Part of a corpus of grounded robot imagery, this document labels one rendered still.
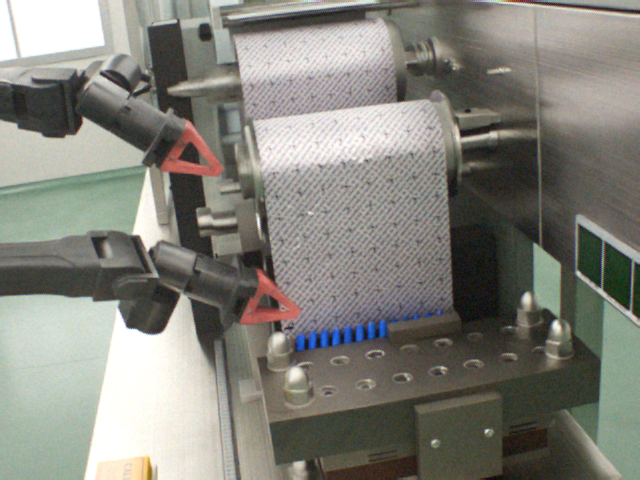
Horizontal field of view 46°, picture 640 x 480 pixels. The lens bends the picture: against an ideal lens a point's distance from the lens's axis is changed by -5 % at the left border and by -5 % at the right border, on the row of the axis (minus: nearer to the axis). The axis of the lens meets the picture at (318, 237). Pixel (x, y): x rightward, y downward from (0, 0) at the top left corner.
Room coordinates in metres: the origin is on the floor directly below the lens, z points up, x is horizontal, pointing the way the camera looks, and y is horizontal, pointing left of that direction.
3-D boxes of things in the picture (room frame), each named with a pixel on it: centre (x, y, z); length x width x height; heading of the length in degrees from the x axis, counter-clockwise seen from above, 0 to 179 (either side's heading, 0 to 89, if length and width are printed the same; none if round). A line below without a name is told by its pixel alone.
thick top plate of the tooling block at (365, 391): (0.85, -0.11, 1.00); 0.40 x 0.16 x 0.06; 97
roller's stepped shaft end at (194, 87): (1.25, 0.18, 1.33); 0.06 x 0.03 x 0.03; 97
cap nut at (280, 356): (0.88, 0.06, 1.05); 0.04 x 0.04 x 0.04
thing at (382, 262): (0.96, -0.06, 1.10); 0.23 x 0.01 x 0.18; 97
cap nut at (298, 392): (0.78, 0.04, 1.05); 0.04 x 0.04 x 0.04
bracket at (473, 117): (1.04, -0.23, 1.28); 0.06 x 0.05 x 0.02; 97
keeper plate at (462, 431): (0.76, -0.14, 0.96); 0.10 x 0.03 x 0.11; 97
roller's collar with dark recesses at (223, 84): (1.25, 0.12, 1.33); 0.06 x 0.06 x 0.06; 7
